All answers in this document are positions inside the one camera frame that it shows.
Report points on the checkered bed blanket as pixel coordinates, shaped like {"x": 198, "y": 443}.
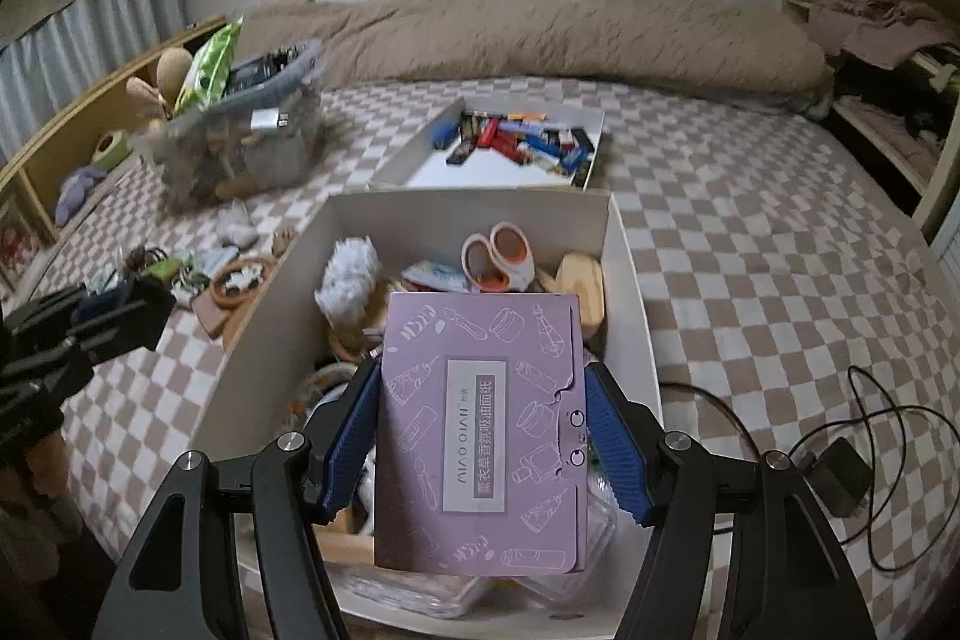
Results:
{"x": 750, "y": 235}

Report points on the black power adapter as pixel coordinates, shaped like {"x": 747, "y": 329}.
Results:
{"x": 840, "y": 479}

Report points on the brown plush toy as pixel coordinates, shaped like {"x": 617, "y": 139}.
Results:
{"x": 172, "y": 70}

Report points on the pink clothes pile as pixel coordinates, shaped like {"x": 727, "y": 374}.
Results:
{"x": 870, "y": 25}

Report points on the wooden bedside shelf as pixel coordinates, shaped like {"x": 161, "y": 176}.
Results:
{"x": 90, "y": 108}

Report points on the grey curtain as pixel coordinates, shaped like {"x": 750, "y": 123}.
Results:
{"x": 90, "y": 18}

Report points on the green round cushion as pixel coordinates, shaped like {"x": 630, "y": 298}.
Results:
{"x": 112, "y": 149}

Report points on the clear plastic storage bin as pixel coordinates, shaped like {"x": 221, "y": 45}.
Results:
{"x": 247, "y": 160}

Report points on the green snack packet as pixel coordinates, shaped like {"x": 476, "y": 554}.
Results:
{"x": 210, "y": 66}

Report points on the brown wooden board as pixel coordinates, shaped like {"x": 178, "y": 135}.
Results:
{"x": 214, "y": 317}

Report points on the white fluffy ball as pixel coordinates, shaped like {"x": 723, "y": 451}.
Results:
{"x": 349, "y": 269}

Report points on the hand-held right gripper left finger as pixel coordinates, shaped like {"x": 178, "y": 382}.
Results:
{"x": 349, "y": 445}

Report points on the brown fluffy duvet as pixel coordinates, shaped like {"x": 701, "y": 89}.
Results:
{"x": 562, "y": 40}

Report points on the large white cardboard box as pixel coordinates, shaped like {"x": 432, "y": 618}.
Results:
{"x": 465, "y": 212}

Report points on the pile of colourful lighters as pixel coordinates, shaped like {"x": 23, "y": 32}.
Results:
{"x": 517, "y": 141}

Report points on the purple printed paper box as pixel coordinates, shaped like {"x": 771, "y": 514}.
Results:
{"x": 480, "y": 430}

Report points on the round wooden panda coaster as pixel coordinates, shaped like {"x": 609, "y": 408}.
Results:
{"x": 240, "y": 284}

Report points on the purple plush toy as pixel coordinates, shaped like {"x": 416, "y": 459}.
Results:
{"x": 79, "y": 190}

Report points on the grey fluffy lump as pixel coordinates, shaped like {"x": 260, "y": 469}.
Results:
{"x": 236, "y": 227}

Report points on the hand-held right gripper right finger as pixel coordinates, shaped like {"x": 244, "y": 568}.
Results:
{"x": 615, "y": 452}

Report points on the small wooden box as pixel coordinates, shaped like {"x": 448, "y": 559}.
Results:
{"x": 581, "y": 291}

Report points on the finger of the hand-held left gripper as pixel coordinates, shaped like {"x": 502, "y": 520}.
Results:
{"x": 127, "y": 334}
{"x": 112, "y": 295}

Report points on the shallow white tray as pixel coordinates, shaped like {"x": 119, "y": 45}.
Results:
{"x": 480, "y": 168}

